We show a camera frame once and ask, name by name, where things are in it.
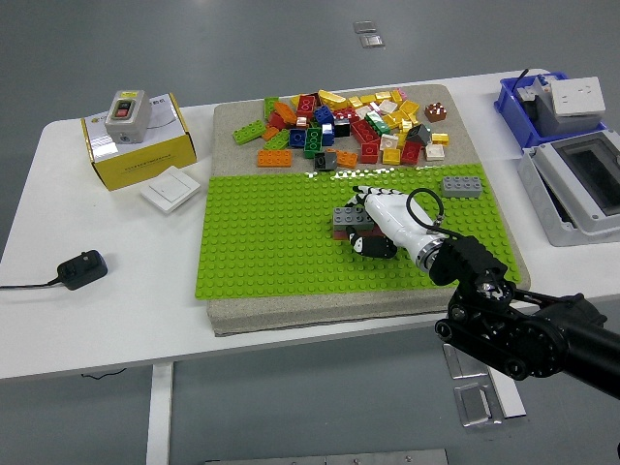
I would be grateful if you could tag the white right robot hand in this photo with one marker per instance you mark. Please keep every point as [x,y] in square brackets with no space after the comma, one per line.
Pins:
[397,220]

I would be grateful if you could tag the grey long brick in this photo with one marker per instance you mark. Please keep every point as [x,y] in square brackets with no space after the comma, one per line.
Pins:
[346,218]
[461,187]

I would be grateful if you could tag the brown square brick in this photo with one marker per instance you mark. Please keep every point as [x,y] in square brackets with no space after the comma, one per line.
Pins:
[436,112]

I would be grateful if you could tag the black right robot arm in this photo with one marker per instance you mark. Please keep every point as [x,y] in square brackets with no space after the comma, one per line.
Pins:
[533,334]

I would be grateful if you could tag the yellow square brick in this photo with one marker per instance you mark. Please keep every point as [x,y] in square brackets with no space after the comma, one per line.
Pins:
[391,156]

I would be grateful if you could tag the red square brick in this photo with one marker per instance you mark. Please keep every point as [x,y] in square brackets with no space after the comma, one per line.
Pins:
[411,152]
[368,154]

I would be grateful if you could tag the white square brick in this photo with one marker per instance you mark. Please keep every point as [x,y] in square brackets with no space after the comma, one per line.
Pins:
[434,151]
[389,141]

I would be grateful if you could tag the dark grey sloped brick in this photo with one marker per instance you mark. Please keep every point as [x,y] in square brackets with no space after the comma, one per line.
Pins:
[419,134]

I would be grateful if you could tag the small grey brick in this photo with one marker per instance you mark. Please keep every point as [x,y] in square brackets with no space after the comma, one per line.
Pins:
[331,158]

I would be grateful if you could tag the red long brick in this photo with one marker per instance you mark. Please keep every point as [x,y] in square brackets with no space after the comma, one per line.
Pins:
[364,132]

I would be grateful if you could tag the small yellow brick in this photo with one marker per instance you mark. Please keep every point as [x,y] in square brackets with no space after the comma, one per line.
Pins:
[295,101]
[406,126]

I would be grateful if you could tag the small black brick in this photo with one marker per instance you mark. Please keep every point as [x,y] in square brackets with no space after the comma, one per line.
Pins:
[320,162]

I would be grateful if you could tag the green white-studded brick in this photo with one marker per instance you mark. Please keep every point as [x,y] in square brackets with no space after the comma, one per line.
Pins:
[377,122]

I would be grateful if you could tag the blue white-topped brick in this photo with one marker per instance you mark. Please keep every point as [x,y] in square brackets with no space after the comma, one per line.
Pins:
[328,134]

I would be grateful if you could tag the white flat brick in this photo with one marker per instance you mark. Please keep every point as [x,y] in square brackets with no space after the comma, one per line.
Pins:
[387,106]

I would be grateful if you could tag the dark green long brick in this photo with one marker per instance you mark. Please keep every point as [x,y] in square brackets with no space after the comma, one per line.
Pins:
[314,142]

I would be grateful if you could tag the red white-dotted brick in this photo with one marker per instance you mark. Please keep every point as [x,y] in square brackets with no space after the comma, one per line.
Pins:
[345,114]

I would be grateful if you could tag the small pink brick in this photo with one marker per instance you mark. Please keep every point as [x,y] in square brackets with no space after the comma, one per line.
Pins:
[402,93]

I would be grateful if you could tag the green studded baseplate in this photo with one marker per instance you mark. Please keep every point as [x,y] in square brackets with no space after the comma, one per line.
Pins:
[266,252]

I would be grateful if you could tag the yellow curved brick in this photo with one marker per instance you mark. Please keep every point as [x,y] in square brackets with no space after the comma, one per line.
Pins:
[333,99]

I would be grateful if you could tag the small tan brick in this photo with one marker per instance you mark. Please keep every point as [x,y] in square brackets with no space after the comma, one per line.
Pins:
[302,121]

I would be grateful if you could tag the orange long brick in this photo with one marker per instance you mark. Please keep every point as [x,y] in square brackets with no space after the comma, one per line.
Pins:
[274,158]

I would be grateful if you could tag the small orange brick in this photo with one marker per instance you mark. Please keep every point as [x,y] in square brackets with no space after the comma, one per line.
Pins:
[269,133]

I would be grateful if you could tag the lime long brick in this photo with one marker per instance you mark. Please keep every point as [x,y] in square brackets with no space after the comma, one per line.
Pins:
[249,132]

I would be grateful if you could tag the metal floor hatch plate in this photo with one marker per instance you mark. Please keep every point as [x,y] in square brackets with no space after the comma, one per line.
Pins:
[472,404]
[460,368]

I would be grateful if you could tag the blue plastic bin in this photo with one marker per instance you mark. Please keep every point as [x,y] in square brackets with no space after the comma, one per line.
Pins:
[508,104]

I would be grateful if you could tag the small metal floor plate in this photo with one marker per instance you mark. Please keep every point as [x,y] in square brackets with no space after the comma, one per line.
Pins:
[365,26]
[373,41]

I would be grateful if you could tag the grey socket base box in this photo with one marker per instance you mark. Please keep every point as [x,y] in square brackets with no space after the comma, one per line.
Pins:
[557,123]

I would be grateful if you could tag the grey white electrical part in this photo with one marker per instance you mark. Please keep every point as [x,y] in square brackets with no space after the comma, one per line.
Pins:
[537,87]

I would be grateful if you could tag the white socket panel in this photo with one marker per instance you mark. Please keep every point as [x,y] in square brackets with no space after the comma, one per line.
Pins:
[576,97]

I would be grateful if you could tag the white table leg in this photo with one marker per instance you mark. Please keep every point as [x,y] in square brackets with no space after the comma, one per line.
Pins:
[513,404]
[160,412]

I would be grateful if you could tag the yellow white cardboard box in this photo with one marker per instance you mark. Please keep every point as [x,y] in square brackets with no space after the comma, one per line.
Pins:
[145,162]

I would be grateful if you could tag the black power adapter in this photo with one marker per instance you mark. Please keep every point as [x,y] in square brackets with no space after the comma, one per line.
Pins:
[82,269]

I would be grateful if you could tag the grey electrical enclosure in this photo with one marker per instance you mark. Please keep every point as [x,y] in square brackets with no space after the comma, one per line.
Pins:
[547,194]

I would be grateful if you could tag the white wall switch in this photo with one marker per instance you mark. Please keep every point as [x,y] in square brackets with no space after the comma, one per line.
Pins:
[169,190]

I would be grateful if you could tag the grey push-button switch box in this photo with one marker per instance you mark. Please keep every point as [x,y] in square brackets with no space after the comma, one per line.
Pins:
[127,116]

